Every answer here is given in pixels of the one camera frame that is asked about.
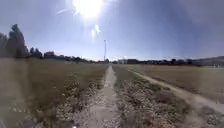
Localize dry yellow grass field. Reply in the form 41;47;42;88
121;63;224;104

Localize row of distant trees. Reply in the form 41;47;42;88
29;47;101;64

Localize tall thin pole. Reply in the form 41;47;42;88
103;39;107;62

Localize narrow pale dirt path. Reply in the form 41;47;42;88
73;65;125;128

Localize dry brown grass field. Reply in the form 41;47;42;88
0;57;110;128

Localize dark trees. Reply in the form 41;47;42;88
0;23;30;60

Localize row of distant buildings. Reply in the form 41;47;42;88
111;55;224;68

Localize pale dirt track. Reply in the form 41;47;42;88
127;67;224;128

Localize dry grass strip with gravel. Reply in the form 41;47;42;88
111;63;214;128

